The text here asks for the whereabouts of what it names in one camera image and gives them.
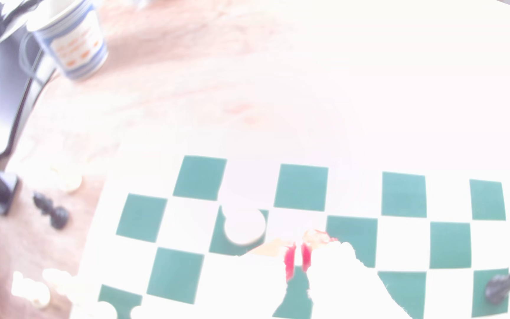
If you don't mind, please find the white chess bishop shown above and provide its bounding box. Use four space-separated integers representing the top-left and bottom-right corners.
221 205 267 247

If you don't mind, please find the white chess piece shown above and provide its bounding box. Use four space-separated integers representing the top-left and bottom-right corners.
11 270 52 309
51 166 84 195

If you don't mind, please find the green white chess mat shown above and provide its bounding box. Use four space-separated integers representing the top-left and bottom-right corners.
69 128 510 319

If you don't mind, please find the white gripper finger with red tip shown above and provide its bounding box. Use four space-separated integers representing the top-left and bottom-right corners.
301 230 411 319
195 238 299 319

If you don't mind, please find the black chess pawn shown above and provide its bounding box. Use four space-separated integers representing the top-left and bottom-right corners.
33 193 71 230

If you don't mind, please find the black chess rook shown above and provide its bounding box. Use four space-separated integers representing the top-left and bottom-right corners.
484 268 510 305

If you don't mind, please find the white mug blue orange print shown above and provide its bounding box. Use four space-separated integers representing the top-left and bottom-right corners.
19 0 109 81

